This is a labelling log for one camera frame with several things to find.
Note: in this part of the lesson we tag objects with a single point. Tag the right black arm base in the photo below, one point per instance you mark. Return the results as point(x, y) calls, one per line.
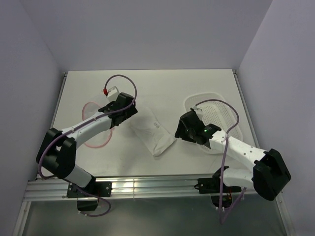
point(212, 186)

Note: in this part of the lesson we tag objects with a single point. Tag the white bra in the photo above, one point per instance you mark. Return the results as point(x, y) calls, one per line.
point(150, 131)

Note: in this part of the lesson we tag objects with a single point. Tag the white perforated plastic basket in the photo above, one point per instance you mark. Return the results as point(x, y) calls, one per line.
point(214, 112)

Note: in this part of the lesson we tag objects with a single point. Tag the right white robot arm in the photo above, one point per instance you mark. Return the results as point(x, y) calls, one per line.
point(265, 172)

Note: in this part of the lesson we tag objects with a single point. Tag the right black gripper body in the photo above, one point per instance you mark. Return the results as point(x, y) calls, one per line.
point(186, 134)

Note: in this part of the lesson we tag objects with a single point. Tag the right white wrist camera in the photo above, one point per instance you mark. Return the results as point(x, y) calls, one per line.
point(198, 112)

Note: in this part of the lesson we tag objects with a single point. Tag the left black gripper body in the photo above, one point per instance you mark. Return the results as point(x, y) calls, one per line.
point(131, 111)

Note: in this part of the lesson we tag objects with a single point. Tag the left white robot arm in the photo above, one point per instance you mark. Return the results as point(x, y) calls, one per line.
point(57, 153)

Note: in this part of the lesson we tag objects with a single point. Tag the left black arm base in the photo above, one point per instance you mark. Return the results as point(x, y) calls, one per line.
point(92, 199)

